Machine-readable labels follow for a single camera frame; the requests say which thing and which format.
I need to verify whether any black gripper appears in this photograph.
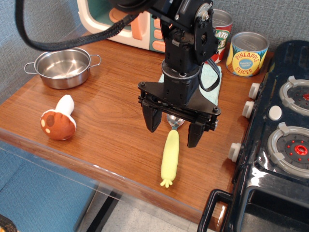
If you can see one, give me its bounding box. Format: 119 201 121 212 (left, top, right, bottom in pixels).
138 59 221 148

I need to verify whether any brown plush mushroom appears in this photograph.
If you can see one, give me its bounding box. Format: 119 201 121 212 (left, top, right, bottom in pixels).
40 95 77 140

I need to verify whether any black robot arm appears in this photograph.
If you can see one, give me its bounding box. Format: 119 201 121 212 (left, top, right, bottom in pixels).
112 0 221 148

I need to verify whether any light blue rag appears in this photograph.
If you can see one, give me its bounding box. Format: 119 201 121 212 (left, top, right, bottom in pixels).
158 63 223 107

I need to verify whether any toy microwave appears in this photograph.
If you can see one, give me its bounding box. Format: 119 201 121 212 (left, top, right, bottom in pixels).
77 0 165 53

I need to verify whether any pineapple slices can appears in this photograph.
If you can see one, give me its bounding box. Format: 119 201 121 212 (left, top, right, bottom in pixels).
226 32 269 77

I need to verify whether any tomato sauce can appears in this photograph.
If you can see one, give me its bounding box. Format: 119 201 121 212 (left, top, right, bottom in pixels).
211 9 233 63

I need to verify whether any black toy stove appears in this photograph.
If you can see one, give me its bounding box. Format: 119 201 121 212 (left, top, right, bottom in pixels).
198 40 309 232

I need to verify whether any small steel pot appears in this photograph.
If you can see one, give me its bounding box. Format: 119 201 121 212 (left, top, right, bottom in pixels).
24 47 101 89

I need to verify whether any orange object at corner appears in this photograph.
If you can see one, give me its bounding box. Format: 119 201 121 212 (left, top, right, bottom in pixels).
0 215 18 232

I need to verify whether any spoon with yellow handle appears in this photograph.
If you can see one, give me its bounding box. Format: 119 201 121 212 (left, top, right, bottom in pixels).
160 114 185 188

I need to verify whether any black braided cable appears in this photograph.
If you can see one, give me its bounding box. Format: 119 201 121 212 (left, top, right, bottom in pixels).
14 0 140 52

